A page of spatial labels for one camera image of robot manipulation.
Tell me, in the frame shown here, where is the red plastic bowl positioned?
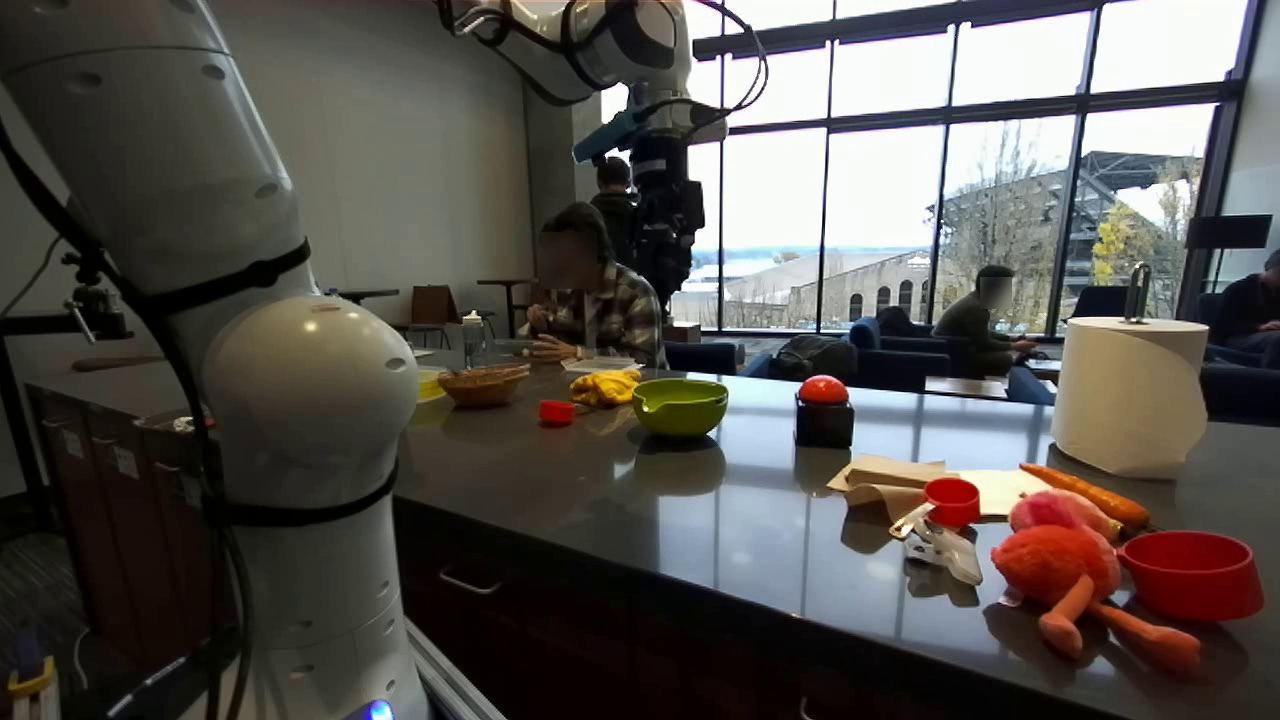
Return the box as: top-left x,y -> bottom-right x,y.
1115,528 -> 1269,632

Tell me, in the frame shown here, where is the blue armchair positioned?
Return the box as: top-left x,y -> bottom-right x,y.
847,312 -> 951,383

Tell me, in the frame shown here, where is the small dark table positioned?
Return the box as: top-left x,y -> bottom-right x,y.
476,270 -> 532,336

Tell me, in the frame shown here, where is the person in plaid shirt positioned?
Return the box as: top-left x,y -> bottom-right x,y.
524,201 -> 672,370

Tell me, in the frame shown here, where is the dark counter cabinet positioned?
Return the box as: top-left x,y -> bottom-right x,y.
23,378 -> 1280,720

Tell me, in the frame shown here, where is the black square block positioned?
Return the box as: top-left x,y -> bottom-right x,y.
793,398 -> 858,453

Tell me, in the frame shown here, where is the yellow crumpled cloth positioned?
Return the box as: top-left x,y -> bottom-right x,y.
569,367 -> 643,412

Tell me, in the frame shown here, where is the small red cup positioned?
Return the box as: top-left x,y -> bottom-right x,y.
922,471 -> 989,535

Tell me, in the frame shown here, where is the black monitor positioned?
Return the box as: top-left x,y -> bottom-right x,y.
1190,210 -> 1277,251

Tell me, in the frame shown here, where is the brown oval wicker basket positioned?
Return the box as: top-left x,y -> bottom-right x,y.
437,364 -> 532,412

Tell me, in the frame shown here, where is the metal drawer handle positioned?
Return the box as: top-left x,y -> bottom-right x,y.
437,568 -> 508,599

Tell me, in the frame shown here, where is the brown wooden chair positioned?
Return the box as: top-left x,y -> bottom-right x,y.
405,278 -> 464,333

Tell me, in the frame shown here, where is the orange plush toy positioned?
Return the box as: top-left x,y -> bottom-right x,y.
989,487 -> 1207,680

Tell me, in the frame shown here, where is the white paper towel roll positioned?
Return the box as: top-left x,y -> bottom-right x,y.
1048,312 -> 1214,485

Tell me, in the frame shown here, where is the toy carrot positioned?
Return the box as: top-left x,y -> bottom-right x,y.
1016,461 -> 1156,532

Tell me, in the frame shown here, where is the wooden cutting board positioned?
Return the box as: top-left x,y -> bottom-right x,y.
824,457 -> 951,521

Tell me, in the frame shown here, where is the orange dome button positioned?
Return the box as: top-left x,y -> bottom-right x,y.
795,370 -> 854,412

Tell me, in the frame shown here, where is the yellow clamp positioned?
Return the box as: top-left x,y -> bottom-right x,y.
0,647 -> 68,713

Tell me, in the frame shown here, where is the metal towel holder handle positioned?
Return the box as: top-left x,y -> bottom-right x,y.
1125,260 -> 1156,326

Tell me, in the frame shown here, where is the seated person dark jacket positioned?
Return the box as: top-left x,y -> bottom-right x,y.
933,260 -> 1036,378

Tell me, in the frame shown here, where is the person in dark hoodie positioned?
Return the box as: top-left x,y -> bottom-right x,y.
593,151 -> 640,254

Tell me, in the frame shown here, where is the seated person black top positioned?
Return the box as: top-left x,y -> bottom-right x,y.
1204,243 -> 1280,370

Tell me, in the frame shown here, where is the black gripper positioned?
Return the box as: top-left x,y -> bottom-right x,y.
629,154 -> 709,308

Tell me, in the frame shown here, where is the green bowl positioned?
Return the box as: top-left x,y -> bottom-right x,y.
632,376 -> 733,442

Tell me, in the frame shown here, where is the white plastic clip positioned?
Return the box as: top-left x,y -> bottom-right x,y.
890,498 -> 989,590

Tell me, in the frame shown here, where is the pale wooden board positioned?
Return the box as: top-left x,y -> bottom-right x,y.
958,462 -> 1074,524

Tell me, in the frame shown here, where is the black tripod camera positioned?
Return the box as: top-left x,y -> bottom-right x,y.
51,246 -> 136,352

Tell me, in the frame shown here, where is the black window frame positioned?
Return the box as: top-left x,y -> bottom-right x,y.
694,0 -> 1280,336

